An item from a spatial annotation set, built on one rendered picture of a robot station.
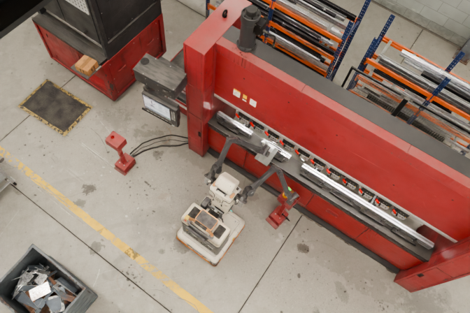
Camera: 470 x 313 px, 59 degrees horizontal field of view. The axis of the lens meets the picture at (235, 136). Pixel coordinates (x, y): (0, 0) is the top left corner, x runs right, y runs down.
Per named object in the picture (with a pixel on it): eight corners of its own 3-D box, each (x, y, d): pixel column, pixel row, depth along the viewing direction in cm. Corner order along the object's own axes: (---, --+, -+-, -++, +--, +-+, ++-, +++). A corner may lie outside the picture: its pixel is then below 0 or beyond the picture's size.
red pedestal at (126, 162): (113, 168, 580) (101, 141, 506) (125, 155, 590) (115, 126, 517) (124, 176, 575) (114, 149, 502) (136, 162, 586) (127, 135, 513)
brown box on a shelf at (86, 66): (70, 68, 534) (67, 61, 523) (84, 55, 545) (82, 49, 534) (87, 79, 528) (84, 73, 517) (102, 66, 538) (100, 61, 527)
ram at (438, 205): (213, 96, 488) (216, 52, 417) (217, 91, 491) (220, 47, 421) (454, 242, 427) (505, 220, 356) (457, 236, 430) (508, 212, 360)
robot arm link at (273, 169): (273, 161, 449) (277, 165, 440) (280, 168, 456) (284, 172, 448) (243, 188, 449) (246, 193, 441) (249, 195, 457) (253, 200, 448)
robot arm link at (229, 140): (226, 133, 447) (230, 137, 439) (236, 135, 455) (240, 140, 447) (210, 168, 459) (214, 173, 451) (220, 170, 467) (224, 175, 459)
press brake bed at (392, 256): (206, 152, 601) (208, 124, 528) (215, 142, 610) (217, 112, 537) (396, 274, 541) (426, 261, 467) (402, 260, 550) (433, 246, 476)
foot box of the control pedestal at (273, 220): (264, 219, 562) (266, 216, 551) (277, 207, 571) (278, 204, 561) (275, 230, 556) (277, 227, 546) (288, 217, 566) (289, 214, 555)
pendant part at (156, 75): (141, 112, 498) (131, 68, 423) (153, 97, 509) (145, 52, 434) (177, 131, 490) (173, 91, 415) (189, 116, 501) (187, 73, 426)
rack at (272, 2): (205, 33, 704) (206, -57, 549) (222, 16, 725) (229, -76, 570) (317, 102, 656) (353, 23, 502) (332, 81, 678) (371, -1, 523)
